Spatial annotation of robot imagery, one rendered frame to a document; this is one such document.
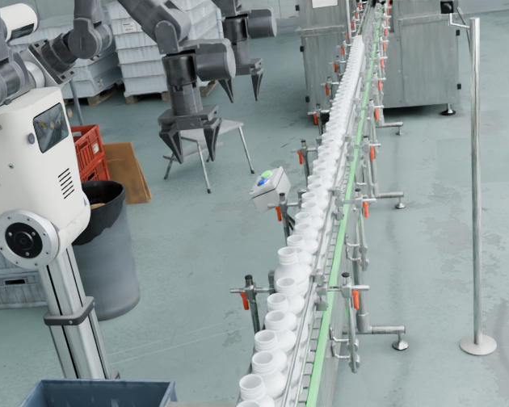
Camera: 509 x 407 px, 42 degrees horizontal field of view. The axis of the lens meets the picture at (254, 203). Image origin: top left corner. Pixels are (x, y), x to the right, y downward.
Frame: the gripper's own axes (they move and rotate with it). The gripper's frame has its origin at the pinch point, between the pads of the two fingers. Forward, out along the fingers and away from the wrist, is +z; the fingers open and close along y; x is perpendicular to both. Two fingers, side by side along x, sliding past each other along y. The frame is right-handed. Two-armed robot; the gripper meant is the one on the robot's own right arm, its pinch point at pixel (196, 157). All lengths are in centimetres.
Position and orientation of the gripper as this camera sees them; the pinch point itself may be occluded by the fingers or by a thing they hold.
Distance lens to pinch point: 127.9
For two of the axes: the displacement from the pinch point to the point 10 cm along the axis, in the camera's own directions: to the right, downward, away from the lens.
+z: 1.5, 9.1, 3.8
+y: 9.7, -0.6, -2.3
